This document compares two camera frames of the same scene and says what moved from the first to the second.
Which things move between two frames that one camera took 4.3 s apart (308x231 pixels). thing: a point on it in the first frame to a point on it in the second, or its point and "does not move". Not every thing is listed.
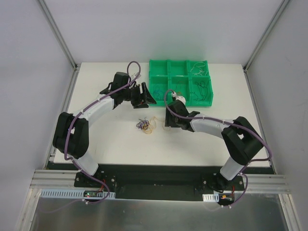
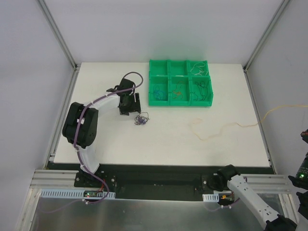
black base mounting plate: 156,182 does not move
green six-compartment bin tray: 190,79 does not move
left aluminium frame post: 57,32 does not move
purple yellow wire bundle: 143,124 to 142,119
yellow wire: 152,127 to 229,123
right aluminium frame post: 258,46 does not move
